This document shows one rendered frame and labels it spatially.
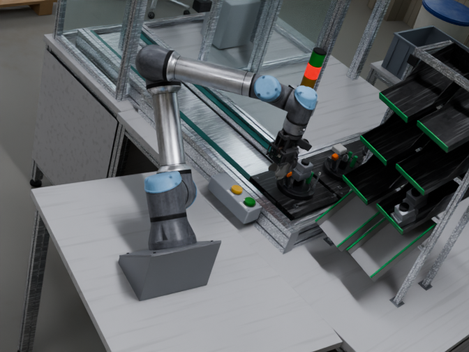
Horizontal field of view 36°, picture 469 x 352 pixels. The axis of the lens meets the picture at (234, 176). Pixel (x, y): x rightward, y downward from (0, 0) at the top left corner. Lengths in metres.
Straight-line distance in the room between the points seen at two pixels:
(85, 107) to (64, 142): 0.30
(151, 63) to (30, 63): 2.63
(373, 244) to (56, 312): 1.49
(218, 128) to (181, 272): 0.88
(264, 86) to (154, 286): 0.68
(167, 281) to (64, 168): 1.42
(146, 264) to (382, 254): 0.78
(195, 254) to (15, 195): 1.79
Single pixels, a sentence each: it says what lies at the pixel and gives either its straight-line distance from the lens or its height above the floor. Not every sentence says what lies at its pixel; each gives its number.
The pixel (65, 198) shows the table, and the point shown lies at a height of 0.86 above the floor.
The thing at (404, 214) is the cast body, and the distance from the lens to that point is 2.26.
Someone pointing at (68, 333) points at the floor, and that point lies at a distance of 3.23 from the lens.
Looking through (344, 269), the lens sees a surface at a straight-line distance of 2.59.
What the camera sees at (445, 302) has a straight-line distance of 2.68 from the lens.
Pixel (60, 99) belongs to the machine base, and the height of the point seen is 0.63.
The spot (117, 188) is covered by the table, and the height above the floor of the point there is 0.86.
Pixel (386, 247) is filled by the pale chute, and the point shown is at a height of 1.06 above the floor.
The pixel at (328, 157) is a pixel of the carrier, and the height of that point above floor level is 1.00.
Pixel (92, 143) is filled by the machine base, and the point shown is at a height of 0.59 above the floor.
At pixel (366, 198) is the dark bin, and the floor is 1.20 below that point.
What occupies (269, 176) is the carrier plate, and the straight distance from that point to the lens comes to 2.67.
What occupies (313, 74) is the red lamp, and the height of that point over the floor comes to 1.33.
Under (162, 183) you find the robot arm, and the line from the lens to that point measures 2.24.
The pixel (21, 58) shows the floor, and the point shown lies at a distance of 4.91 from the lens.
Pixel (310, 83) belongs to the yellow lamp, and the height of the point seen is 1.29.
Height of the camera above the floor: 2.50
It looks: 36 degrees down
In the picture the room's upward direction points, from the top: 18 degrees clockwise
